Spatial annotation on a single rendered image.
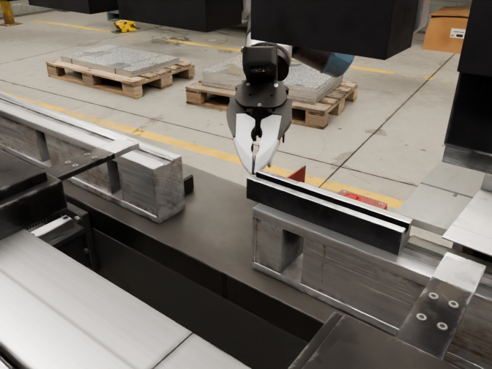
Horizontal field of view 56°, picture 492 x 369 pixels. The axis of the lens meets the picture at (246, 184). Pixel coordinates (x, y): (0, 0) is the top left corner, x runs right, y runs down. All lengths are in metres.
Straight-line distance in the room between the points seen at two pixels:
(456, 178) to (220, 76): 3.26
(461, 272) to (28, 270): 0.40
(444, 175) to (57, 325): 0.47
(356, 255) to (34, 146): 0.65
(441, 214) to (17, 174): 0.47
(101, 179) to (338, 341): 0.57
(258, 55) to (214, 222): 0.26
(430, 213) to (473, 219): 0.04
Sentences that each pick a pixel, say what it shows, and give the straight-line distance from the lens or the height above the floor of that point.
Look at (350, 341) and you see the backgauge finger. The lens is 0.33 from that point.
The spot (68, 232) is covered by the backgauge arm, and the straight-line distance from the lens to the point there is 0.81.
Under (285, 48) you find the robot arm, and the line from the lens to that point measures 0.74.
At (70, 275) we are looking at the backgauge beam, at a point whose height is 0.98.
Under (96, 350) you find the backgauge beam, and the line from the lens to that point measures 0.40.
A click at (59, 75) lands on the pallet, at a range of 4.95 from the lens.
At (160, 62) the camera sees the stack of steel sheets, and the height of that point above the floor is 0.19.
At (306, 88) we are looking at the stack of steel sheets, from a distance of 3.49.
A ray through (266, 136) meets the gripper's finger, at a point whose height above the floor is 1.03.
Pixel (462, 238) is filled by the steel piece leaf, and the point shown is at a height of 1.00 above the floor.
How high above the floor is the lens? 1.27
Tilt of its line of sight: 29 degrees down
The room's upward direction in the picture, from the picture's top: straight up
